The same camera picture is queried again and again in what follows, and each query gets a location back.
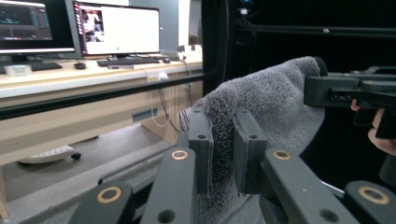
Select white boxes on desk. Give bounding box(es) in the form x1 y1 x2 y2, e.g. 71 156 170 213
177 44 204 63

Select light wooden desk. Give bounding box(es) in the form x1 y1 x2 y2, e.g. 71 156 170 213
0 58 204 220

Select white hanging cable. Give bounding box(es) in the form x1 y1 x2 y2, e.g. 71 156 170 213
148 89 171 129

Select small device with blue light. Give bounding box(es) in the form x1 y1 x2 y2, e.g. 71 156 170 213
238 0 254 16

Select small clear box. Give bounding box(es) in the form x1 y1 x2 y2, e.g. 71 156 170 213
4 63 33 77

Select bundle of black cables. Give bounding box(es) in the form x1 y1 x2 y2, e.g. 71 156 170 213
156 88 183 135

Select black metal frame bar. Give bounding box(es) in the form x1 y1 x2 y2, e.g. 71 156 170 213
237 23 396 40
0 71 217 121

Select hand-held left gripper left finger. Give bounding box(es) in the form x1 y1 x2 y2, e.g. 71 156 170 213
188 105 215 196

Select bright screen monitor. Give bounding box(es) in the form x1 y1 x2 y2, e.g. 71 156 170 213
64 0 162 61

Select black keyboard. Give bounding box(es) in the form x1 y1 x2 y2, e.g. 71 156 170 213
95 57 162 68
0 61 64 75

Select dark grey towel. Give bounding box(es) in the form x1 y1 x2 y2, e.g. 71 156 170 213
177 55 327 224

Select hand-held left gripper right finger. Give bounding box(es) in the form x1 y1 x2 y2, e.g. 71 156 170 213
232 108 269 196

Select dark screen monitor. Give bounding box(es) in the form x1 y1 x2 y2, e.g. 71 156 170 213
0 0 77 63

